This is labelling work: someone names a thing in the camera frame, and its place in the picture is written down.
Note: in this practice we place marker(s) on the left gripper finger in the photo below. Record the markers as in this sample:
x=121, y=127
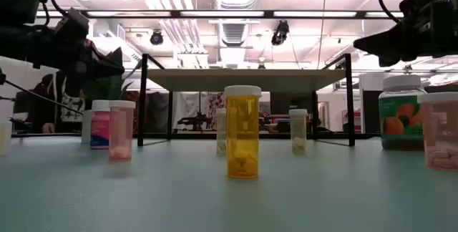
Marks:
x=100, y=60

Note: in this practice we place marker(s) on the green labelled jar white lid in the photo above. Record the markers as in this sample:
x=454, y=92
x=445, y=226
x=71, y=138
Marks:
x=399, y=117

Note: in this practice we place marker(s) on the pink labelled bottle white cap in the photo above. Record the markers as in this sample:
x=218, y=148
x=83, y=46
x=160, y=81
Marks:
x=99, y=128

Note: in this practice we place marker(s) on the pale yellow pill vial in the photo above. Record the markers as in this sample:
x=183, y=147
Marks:
x=298, y=131
x=220, y=135

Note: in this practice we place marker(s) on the amber pill vial white cap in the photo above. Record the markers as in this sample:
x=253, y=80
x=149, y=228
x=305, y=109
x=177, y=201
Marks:
x=242, y=135

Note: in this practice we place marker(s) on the black background robot arm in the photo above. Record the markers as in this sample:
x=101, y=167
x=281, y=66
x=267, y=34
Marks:
x=195, y=121

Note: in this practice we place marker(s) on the wooden shelf with black legs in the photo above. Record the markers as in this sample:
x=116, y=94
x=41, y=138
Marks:
x=247, y=79

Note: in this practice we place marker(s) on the black cabinet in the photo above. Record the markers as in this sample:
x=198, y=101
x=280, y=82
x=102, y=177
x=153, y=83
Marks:
x=371, y=112

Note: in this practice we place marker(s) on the person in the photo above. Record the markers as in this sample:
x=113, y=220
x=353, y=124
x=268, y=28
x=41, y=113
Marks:
x=43, y=106

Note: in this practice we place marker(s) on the floral patterned cloth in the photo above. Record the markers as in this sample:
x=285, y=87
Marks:
x=214, y=106

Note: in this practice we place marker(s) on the red background table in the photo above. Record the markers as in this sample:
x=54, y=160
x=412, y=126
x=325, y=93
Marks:
x=277, y=119

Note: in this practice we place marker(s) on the green table mat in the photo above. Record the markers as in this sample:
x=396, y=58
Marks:
x=322, y=196

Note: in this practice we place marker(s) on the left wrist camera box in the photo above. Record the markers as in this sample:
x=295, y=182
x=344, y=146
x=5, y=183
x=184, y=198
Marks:
x=71, y=22

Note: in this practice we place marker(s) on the black ceiling-hung camera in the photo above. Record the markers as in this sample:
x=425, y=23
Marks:
x=156, y=38
x=280, y=32

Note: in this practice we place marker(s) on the black overhead frame bar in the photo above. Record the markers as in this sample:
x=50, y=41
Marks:
x=175, y=14

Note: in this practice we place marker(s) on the black metal table frame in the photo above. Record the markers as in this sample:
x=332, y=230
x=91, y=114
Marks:
x=200, y=136

